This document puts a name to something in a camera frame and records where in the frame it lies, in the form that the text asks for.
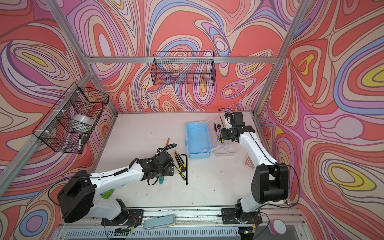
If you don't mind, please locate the left black wire basket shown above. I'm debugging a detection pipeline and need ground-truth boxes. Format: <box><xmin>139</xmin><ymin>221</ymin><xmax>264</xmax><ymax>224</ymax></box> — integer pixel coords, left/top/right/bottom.
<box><xmin>32</xmin><ymin>83</ymin><xmax>109</xmax><ymax>154</ymax></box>

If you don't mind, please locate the black ratchet wrench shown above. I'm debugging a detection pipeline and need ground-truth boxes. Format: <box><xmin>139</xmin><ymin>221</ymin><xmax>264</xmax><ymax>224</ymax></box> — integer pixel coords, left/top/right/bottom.
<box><xmin>213</xmin><ymin>123</ymin><xmax>221</xmax><ymax>142</ymax></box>

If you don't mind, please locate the back black wire basket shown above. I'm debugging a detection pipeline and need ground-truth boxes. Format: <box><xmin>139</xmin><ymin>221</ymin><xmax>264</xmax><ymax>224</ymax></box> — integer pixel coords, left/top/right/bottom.
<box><xmin>151</xmin><ymin>50</ymin><xmax>216</xmax><ymax>87</ymax></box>

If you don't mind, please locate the silver tape roll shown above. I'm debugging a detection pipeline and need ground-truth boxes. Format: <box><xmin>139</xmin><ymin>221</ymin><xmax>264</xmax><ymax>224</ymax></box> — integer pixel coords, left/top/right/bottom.
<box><xmin>72</xmin><ymin>114</ymin><xmax>94</xmax><ymax>126</ymax></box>

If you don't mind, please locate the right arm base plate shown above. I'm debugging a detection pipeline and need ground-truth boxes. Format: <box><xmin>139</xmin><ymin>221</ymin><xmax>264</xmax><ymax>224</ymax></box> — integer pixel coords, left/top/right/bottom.
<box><xmin>218</xmin><ymin>207</ymin><xmax>263</xmax><ymax>226</ymax></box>

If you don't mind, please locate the large black hex key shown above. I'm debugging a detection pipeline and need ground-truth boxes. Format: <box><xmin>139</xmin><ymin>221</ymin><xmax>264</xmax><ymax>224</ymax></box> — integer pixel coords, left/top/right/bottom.
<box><xmin>181</xmin><ymin>154</ymin><xmax>189</xmax><ymax>186</ymax></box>

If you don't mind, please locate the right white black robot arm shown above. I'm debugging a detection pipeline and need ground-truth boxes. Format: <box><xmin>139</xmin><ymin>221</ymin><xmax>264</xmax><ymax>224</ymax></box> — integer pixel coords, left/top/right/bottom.
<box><xmin>221</xmin><ymin>112</ymin><xmax>289</xmax><ymax>223</ymax></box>

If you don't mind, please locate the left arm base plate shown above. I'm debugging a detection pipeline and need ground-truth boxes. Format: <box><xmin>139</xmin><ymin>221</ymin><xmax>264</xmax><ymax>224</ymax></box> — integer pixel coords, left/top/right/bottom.
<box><xmin>101</xmin><ymin>209</ymin><xmax>144</xmax><ymax>227</ymax></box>

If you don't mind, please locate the yellow black utility knife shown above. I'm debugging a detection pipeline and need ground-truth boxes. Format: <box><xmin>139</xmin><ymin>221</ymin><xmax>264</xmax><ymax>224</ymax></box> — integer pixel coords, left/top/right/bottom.
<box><xmin>174</xmin><ymin>151</ymin><xmax>186</xmax><ymax>173</ymax></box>

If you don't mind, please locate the black marker pen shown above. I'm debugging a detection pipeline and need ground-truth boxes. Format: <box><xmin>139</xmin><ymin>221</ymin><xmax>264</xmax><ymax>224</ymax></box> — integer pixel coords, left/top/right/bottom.
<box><xmin>78</xmin><ymin>135</ymin><xmax>82</xmax><ymax>153</ymax></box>

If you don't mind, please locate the blue plastic tool box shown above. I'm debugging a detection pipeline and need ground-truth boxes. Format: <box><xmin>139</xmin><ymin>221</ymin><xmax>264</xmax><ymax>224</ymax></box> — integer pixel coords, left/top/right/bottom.
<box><xmin>184</xmin><ymin>119</ymin><xmax>238</xmax><ymax>160</ymax></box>

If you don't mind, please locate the black wire basket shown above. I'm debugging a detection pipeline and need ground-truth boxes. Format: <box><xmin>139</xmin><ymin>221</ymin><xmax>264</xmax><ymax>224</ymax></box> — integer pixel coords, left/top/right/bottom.
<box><xmin>151</xmin><ymin>50</ymin><xmax>216</xmax><ymax>87</ymax></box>
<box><xmin>32</xmin><ymin>83</ymin><xmax>109</xmax><ymax>154</ymax></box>

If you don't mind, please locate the pink calculator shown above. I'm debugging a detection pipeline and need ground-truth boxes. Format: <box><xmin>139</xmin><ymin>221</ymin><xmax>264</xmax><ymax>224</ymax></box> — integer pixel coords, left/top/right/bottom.
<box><xmin>243</xmin><ymin>155</ymin><xmax>256</xmax><ymax>171</ymax></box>

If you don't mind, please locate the green packet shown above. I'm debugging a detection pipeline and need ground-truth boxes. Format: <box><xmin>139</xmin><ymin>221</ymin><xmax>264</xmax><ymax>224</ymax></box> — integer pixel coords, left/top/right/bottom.
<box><xmin>101</xmin><ymin>189</ymin><xmax>115</xmax><ymax>200</ymax></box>

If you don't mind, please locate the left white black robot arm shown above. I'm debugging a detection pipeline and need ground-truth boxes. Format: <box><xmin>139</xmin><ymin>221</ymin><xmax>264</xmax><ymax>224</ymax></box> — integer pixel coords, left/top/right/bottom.
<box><xmin>57</xmin><ymin>151</ymin><xmax>174</xmax><ymax>226</ymax></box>

